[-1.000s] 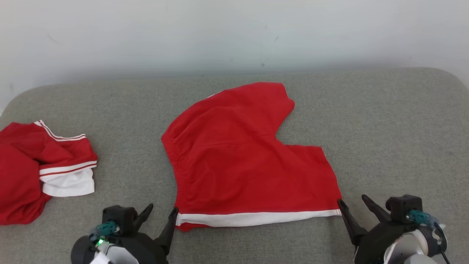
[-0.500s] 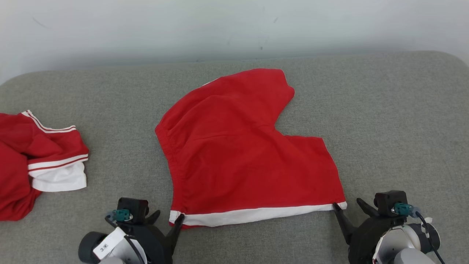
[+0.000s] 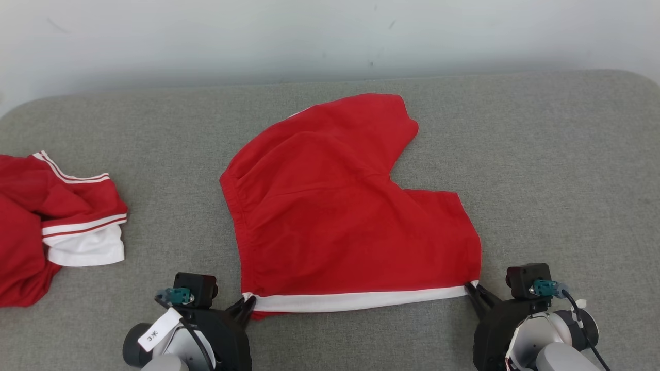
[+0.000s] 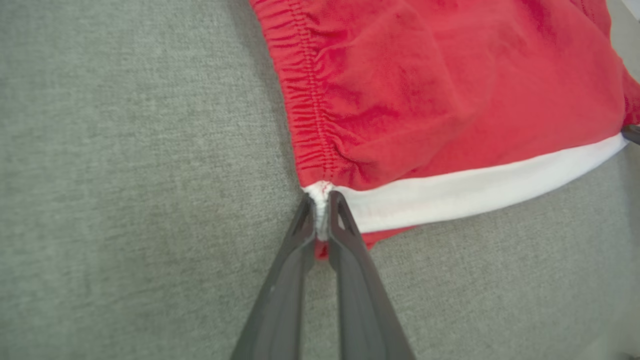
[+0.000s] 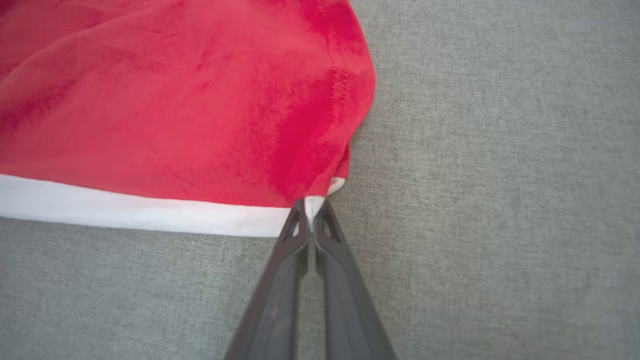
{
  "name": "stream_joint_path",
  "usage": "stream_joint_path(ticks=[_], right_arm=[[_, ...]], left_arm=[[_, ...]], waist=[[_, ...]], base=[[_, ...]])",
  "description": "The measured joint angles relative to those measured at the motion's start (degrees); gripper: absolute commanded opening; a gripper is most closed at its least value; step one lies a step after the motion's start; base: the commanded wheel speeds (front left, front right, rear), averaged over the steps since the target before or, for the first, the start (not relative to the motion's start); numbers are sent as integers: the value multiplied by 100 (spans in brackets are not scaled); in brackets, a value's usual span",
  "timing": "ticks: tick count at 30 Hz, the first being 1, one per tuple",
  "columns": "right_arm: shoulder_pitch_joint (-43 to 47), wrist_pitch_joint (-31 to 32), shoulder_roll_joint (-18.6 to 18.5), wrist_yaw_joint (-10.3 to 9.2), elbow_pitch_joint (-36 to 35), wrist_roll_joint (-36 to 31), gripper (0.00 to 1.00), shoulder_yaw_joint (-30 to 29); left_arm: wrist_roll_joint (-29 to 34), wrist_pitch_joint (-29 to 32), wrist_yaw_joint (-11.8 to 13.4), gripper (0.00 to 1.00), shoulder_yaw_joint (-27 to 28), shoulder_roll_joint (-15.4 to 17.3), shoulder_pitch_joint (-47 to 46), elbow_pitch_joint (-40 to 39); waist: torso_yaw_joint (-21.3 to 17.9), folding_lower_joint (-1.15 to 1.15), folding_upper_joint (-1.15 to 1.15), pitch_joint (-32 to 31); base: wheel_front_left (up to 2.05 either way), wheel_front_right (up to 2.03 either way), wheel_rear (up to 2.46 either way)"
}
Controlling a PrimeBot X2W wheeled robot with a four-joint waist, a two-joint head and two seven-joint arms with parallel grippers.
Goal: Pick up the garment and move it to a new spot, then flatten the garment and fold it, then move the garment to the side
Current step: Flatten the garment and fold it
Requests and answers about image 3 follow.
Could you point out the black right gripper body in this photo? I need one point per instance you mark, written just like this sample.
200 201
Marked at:
492 335

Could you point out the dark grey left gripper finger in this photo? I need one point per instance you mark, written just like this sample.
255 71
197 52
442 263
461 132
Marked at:
238 308
250 309

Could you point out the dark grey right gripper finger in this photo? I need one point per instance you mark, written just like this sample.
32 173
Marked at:
477 301
485 296

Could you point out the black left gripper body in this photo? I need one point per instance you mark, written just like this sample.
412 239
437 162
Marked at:
227 340

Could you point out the red shorts white hem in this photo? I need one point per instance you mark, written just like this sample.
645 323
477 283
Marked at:
335 206

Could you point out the red white basketball jersey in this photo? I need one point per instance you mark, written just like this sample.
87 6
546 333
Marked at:
26 206

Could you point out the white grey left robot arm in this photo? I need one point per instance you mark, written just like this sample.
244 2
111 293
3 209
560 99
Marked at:
135 350

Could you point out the grey fabric sofa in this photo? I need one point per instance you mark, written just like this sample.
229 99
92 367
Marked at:
541 154

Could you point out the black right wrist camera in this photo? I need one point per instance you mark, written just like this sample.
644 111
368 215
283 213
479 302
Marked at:
523 278

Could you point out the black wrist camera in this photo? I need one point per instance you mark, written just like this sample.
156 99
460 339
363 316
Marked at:
523 278
196 288

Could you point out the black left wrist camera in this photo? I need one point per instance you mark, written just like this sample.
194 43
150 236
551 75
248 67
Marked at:
196 288

